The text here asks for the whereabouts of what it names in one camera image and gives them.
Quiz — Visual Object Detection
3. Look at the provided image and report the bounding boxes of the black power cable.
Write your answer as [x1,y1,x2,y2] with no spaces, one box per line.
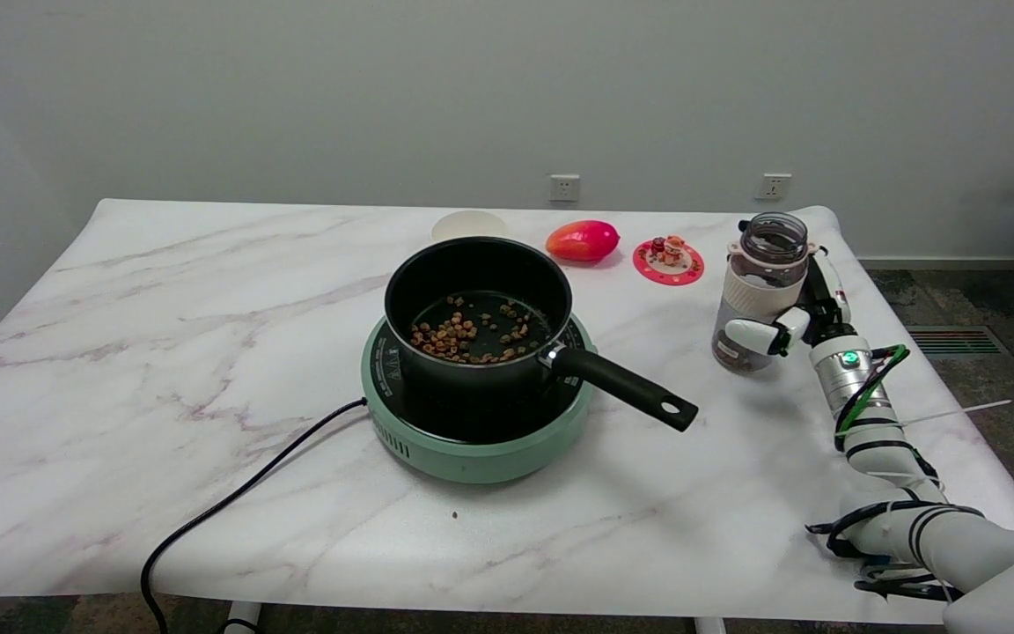
[139,397,369,634]

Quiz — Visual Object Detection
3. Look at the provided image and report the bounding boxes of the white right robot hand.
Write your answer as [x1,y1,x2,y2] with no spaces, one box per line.
[724,248,858,358]

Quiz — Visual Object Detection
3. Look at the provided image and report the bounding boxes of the clear bottle with beige sleeve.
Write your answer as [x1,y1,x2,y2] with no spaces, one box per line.
[711,211,818,372]

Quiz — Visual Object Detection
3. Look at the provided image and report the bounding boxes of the striped floor vent grille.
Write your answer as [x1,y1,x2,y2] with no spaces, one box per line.
[905,325,1012,358]

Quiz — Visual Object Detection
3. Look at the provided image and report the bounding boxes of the green induction cooker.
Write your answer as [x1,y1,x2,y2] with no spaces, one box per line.
[361,313,597,484]

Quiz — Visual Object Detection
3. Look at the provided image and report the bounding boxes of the pink coaster with figurines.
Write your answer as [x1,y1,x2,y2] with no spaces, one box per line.
[632,235,705,286]

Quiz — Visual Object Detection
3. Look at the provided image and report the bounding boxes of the beige round lid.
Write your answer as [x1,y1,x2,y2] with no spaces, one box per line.
[431,209,509,244]

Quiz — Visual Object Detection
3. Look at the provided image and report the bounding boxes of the red mango toy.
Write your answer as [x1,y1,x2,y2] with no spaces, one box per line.
[547,220,621,263]

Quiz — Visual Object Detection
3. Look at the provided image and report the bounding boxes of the mixed beans in saucepan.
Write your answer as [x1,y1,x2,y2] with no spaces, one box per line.
[408,295,533,365]

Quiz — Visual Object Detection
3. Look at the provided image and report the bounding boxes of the black saucepan with handle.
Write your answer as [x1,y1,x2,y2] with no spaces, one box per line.
[384,236,699,432]

